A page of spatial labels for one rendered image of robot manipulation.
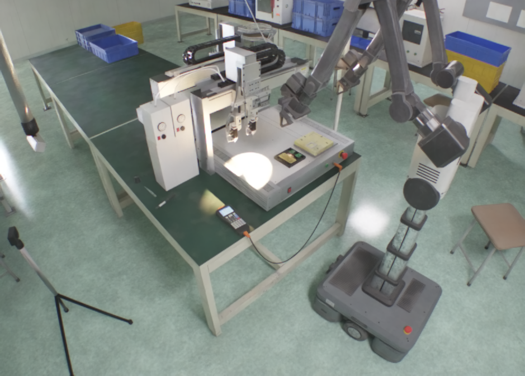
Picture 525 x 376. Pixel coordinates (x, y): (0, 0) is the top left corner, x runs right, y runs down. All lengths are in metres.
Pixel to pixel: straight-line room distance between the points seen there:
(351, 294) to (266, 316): 0.55
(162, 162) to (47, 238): 1.58
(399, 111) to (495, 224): 1.53
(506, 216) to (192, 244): 2.04
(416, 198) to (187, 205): 1.09
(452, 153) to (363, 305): 1.14
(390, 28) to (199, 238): 1.16
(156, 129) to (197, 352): 1.28
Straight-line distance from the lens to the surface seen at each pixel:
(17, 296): 2.81
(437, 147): 1.13
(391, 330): 1.96
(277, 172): 1.75
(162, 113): 1.63
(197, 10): 6.36
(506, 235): 2.46
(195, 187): 1.85
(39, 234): 3.14
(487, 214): 2.53
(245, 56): 1.63
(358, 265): 2.15
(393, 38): 1.10
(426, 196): 1.44
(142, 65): 3.75
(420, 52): 3.93
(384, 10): 1.09
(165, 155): 1.74
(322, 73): 1.25
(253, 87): 1.69
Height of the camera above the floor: 1.93
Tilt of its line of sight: 39 degrees down
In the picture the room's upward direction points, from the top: straight up
